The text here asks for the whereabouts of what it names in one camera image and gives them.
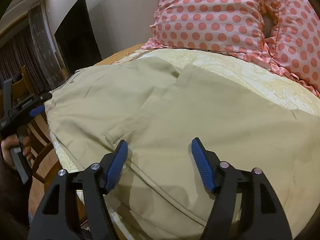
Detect khaki beige pants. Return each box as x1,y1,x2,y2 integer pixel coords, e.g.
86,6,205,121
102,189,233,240
44,56,320,240

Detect person's left hand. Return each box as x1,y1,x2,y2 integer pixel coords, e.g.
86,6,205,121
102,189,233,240
1,128,33,169

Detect dark curtain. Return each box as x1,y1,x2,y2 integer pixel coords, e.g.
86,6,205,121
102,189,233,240
1,27,46,93

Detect black television screen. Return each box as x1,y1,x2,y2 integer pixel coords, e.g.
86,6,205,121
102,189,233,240
54,0,102,74

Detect cream patterned bed sheet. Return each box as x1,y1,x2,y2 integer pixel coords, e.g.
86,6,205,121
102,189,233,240
49,48,320,240

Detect right pink polka-dot pillow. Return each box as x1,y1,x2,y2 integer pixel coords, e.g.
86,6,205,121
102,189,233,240
263,0,319,96

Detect pink polka-dot pillow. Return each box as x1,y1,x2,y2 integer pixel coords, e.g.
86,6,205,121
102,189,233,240
144,0,271,63
263,0,319,96

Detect left pink polka-dot pillow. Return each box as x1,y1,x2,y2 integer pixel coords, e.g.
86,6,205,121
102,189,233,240
144,0,271,63

